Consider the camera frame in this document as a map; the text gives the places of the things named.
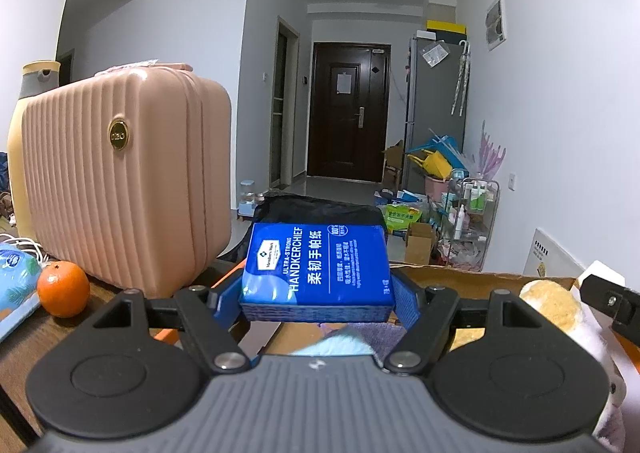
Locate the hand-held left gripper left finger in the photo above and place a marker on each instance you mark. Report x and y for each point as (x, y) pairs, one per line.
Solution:
(227, 305)

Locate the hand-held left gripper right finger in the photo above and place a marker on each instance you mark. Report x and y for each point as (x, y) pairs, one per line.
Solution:
(407, 305)

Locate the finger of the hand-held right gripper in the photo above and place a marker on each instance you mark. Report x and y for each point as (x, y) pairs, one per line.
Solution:
(607, 298)

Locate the purple linen pouch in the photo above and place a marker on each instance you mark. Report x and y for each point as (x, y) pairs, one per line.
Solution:
(385, 339)

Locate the white and yellow plush toy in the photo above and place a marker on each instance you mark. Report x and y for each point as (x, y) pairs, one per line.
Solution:
(550, 303)

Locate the orange cardboard box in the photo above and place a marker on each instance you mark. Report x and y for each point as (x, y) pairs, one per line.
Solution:
(475, 280)

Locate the light blue soft item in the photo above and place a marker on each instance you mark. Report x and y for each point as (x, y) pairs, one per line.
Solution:
(335, 345)

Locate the blue handkerchief pack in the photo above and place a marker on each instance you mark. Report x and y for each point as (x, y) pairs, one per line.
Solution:
(315, 268)

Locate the small brown carton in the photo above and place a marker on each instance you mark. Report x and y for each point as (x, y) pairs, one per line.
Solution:
(420, 245)

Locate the white leaning board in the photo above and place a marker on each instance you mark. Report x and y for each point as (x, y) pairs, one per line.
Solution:
(550, 253)

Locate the green printed bag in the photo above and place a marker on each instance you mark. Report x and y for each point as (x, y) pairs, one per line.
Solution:
(402, 218)

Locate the small clear blue container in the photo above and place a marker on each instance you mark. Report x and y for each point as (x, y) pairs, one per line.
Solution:
(250, 198)

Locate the pink plastic bucket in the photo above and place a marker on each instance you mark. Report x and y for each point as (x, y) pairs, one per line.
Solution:
(436, 186)

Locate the black fabric bag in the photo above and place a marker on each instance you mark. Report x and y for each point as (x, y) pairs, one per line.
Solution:
(310, 210)

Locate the open brown carton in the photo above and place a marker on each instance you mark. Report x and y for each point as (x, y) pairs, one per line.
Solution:
(392, 165)

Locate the pink ribbed hard case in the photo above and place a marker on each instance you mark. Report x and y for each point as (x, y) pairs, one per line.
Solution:
(130, 193)

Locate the blue yellow plastic pile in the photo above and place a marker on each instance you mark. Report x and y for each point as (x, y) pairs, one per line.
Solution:
(435, 158)

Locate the orange fruit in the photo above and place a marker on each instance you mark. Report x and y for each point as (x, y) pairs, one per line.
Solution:
(64, 289)

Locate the dark brown entrance door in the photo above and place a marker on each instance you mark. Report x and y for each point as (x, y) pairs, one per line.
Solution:
(350, 133)

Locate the grey refrigerator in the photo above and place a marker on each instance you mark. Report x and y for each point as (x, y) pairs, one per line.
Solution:
(430, 98)

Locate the light blue tissue pack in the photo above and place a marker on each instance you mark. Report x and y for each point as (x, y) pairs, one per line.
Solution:
(15, 283)

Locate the white paper sheet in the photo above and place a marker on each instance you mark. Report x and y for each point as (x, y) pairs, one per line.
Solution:
(343, 84)

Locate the folded white umbrella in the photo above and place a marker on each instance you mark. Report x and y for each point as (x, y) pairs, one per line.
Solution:
(461, 78)

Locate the clear plastic bag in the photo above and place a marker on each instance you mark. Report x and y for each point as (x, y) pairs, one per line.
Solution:
(434, 54)

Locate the yellow thermos bottle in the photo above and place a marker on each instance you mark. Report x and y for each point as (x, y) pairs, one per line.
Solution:
(20, 143)

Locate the yellow and black box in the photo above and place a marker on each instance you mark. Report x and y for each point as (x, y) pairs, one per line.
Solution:
(446, 29)

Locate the white electrical panel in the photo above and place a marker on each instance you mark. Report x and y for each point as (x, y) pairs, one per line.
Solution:
(495, 23)

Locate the white wall socket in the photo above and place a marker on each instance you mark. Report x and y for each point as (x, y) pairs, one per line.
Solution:
(511, 181)

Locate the purple wall decoration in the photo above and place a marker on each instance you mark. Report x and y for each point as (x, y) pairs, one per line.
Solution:
(491, 153)

